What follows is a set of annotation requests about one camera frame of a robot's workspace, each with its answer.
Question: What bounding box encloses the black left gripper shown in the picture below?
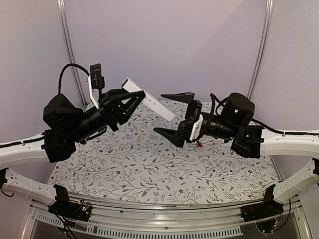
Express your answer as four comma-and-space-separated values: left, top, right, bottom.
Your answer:
66, 86, 145, 143

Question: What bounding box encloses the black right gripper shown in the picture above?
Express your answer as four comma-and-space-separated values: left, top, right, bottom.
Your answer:
153, 92, 237, 147

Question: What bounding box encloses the white remote control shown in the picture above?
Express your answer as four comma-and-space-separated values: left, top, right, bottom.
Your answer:
122, 78, 175, 121

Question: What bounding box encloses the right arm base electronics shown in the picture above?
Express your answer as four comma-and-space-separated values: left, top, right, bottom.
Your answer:
240, 185, 284, 234

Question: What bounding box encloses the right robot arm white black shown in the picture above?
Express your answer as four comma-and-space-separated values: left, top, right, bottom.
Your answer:
154, 92, 319, 217

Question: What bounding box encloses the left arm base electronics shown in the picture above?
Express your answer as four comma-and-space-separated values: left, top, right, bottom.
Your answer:
48, 185, 92, 222

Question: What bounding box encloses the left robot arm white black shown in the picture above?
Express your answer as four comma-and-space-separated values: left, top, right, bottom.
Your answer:
0, 89, 146, 216

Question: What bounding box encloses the floral patterned table mat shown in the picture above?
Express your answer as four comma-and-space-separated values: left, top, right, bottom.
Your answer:
48, 101, 279, 204

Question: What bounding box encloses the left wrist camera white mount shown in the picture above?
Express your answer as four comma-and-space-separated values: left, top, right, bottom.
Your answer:
87, 63, 105, 109

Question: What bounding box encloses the left black camera cable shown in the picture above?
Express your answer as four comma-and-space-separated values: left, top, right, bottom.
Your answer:
57, 63, 91, 95

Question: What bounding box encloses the left aluminium frame post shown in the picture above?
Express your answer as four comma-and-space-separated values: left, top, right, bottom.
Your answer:
56, 0, 87, 106

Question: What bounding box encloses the aluminium frame post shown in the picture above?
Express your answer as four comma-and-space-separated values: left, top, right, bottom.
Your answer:
247, 0, 274, 100
56, 0, 87, 106

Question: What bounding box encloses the front aluminium rail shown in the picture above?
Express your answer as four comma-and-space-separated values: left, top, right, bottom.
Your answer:
21, 194, 313, 239

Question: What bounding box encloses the right aluminium frame post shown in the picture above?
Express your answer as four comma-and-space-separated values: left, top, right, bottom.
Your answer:
247, 0, 274, 100

